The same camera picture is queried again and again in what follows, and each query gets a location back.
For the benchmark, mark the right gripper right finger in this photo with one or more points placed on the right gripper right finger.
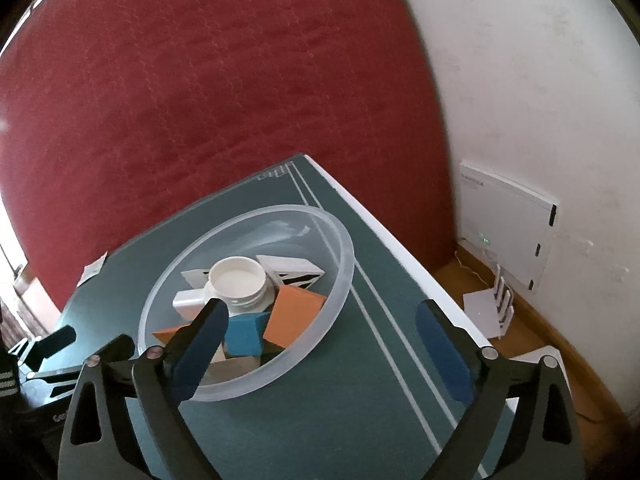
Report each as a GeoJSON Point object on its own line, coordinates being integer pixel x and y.
{"type": "Point", "coordinates": [470, 374]}

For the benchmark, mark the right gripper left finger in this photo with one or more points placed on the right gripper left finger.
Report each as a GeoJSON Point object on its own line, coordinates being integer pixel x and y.
{"type": "Point", "coordinates": [165, 377]}

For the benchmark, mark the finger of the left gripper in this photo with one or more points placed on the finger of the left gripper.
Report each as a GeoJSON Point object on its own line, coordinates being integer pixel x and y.
{"type": "Point", "coordinates": [57, 384]}
{"type": "Point", "coordinates": [30, 353]}

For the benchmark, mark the orange striped wedge block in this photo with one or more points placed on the orange striped wedge block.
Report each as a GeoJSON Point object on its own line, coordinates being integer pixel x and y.
{"type": "Point", "coordinates": [166, 334]}

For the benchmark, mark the white rectangular block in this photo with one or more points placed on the white rectangular block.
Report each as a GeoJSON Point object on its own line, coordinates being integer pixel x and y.
{"type": "Point", "coordinates": [189, 303]}

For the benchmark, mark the blue triangular block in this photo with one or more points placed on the blue triangular block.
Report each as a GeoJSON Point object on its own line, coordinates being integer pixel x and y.
{"type": "Point", "coordinates": [245, 334]}

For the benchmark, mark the white striped small wedge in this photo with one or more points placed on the white striped small wedge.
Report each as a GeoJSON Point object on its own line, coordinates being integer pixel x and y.
{"type": "Point", "coordinates": [196, 278]}

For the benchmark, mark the orange rectangular block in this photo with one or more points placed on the orange rectangular block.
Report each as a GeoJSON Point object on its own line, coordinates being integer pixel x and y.
{"type": "Point", "coordinates": [293, 311]}

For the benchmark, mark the white striped triangular block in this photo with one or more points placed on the white striped triangular block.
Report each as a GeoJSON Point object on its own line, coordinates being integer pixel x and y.
{"type": "Point", "coordinates": [298, 272]}

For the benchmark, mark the brown wooden board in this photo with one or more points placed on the brown wooden board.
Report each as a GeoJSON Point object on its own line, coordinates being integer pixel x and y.
{"type": "Point", "coordinates": [223, 368]}

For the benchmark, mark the white wifi router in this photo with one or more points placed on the white wifi router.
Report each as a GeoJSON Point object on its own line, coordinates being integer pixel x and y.
{"type": "Point", "coordinates": [491, 310]}

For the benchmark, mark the white paper card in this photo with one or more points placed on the white paper card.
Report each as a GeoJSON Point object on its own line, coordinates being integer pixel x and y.
{"type": "Point", "coordinates": [93, 269]}

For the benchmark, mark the green table mat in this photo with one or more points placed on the green table mat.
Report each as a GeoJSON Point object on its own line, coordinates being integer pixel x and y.
{"type": "Point", "coordinates": [366, 403]}

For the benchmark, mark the clear plastic bowl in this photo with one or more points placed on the clear plastic bowl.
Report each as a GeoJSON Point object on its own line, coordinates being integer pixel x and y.
{"type": "Point", "coordinates": [284, 230]}

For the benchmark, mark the red quilted mattress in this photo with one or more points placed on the red quilted mattress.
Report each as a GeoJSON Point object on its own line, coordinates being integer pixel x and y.
{"type": "Point", "coordinates": [115, 114]}

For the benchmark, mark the white wall panel box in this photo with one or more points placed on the white wall panel box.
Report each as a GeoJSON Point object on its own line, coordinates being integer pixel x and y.
{"type": "Point", "coordinates": [509, 223]}

